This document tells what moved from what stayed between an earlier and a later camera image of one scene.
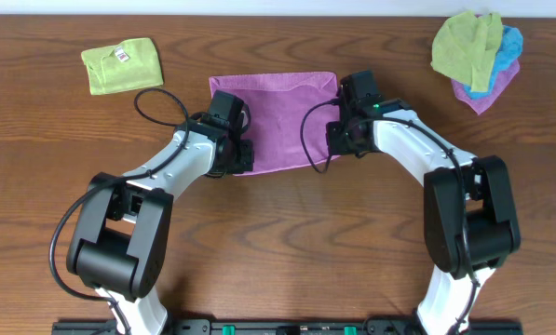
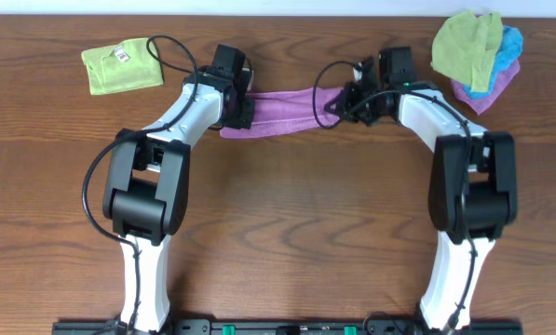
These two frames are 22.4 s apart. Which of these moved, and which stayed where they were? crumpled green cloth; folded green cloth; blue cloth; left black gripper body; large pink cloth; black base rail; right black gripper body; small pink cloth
Moved: large pink cloth; left black gripper body; right black gripper body
Stayed: black base rail; crumpled green cloth; blue cloth; folded green cloth; small pink cloth
